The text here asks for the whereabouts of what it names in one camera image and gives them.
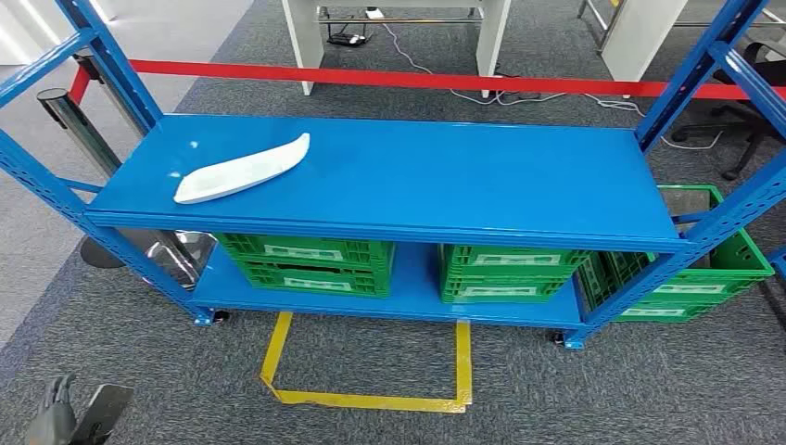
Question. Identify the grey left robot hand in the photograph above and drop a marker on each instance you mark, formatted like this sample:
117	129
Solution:
52	417

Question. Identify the white desk with crossbar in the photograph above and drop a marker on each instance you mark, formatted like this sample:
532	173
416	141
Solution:
304	49

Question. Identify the black caster wheel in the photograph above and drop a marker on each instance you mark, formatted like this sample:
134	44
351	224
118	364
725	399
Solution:
221	317
557	337

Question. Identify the chrome stanchion post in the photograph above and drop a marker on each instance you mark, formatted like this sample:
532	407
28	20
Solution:
73	126
116	107

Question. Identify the dark round floor base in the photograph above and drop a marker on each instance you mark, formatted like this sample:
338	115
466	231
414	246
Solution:
101	255

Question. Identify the white power adapter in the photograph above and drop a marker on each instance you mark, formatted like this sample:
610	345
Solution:
374	13

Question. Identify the black office chair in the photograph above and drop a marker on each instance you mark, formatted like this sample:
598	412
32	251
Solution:
767	55

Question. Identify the white desk panel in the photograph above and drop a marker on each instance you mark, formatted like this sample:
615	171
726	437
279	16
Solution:
638	37

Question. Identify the white curved plastic part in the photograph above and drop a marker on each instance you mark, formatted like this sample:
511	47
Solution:
233	175

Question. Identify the grey flat board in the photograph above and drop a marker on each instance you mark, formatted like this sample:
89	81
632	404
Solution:
684	206

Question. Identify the black router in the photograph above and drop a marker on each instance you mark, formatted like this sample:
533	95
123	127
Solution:
347	40

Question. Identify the long red barrier belt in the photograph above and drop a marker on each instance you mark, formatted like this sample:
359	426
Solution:
368	77

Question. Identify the short red barrier belt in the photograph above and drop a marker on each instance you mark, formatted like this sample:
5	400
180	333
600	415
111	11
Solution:
78	86

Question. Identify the blue metal shelf rack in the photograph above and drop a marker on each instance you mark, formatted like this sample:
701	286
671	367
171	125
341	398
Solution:
399	178
780	261

